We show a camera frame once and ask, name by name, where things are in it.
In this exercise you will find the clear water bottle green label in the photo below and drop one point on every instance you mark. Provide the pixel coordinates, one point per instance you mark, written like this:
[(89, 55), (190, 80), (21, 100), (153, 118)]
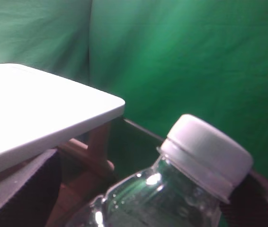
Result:
[(198, 168)]

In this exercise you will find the dark translucent drawer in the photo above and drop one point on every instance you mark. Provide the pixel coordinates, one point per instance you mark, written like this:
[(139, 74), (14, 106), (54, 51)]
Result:
[(84, 177)]

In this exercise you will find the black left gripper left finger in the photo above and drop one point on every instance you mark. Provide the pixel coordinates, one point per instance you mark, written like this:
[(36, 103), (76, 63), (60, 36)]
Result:
[(28, 196)]

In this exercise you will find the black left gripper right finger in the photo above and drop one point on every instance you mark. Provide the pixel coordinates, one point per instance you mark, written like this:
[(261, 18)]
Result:
[(245, 203)]

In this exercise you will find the white drawer cabinet frame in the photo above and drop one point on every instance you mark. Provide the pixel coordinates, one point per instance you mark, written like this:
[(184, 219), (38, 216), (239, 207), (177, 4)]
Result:
[(39, 110)]

